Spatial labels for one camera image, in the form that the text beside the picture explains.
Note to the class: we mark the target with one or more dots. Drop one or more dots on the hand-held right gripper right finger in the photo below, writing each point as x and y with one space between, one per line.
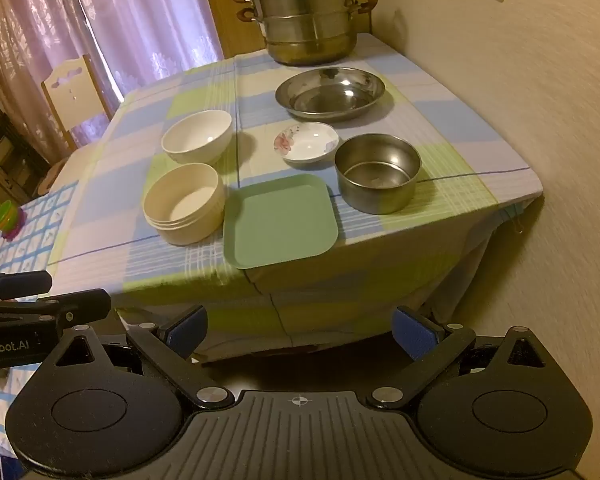
412 332

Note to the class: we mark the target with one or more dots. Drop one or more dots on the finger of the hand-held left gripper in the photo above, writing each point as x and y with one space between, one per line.
20 284
75 305

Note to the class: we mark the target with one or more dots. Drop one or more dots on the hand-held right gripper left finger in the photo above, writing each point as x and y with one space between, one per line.
187 332

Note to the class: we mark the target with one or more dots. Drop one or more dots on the cream round container bowl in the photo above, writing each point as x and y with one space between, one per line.
180 225

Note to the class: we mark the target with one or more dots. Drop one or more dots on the stainless steel bowl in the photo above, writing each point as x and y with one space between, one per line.
380 195

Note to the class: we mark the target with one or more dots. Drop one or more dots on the green square plate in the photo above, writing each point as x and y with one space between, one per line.
280 225

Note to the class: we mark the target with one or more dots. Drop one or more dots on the white ceramic bowl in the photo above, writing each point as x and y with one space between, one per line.
195 130

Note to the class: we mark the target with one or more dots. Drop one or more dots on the small floral white dish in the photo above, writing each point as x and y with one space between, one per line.
310 142

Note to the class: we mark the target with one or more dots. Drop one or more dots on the large stainless steel plate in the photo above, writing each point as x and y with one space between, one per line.
330 95

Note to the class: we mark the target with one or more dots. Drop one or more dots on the blue grid cloth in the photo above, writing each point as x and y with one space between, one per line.
30 245

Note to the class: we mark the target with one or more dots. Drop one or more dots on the green and pink toy cups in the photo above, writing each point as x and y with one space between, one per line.
7 217

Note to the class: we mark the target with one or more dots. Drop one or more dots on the black metal rack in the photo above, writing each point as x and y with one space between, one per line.
0 150

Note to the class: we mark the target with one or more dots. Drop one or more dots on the checked tablecloth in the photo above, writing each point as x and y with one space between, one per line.
430 175

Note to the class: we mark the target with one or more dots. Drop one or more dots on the cream wooden chair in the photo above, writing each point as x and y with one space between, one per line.
70 90

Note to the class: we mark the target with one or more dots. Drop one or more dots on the purple lace curtain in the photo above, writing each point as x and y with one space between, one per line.
130 10

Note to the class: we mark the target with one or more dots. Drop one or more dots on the stainless steel steamer pot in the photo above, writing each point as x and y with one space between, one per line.
305 25

